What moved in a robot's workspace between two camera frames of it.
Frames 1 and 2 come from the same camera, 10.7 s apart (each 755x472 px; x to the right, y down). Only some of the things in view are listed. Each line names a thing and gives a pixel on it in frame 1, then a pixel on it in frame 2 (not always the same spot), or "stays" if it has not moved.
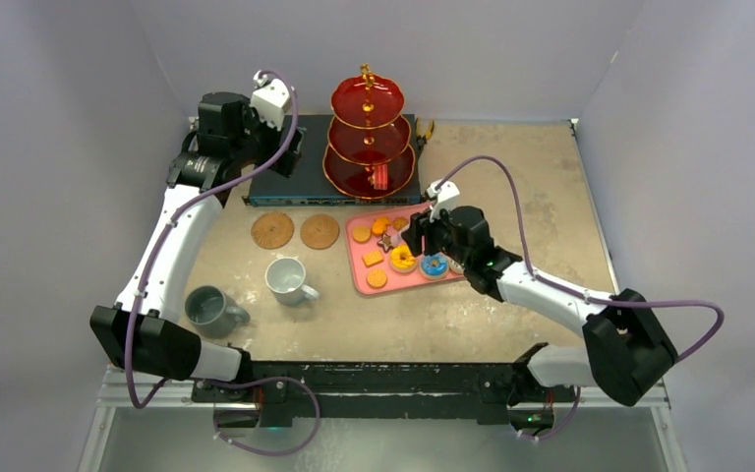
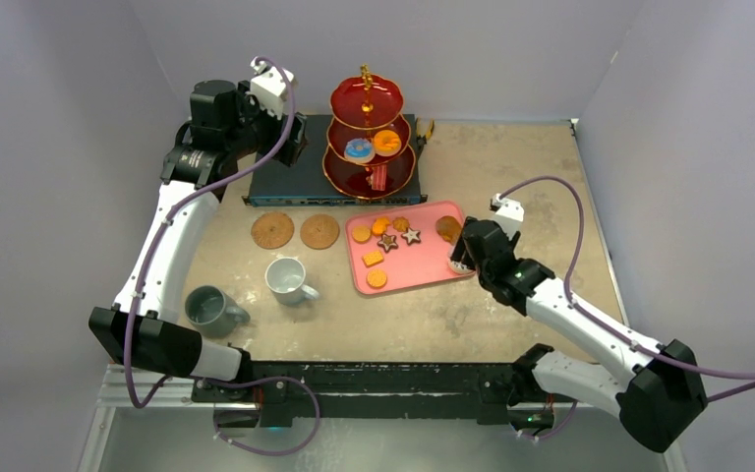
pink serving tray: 380,259 stays
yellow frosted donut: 401,259 → 386,143
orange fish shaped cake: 379,224 stays
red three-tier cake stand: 367,156 stays
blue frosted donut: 435,266 → 360,150
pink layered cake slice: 379,177 stays
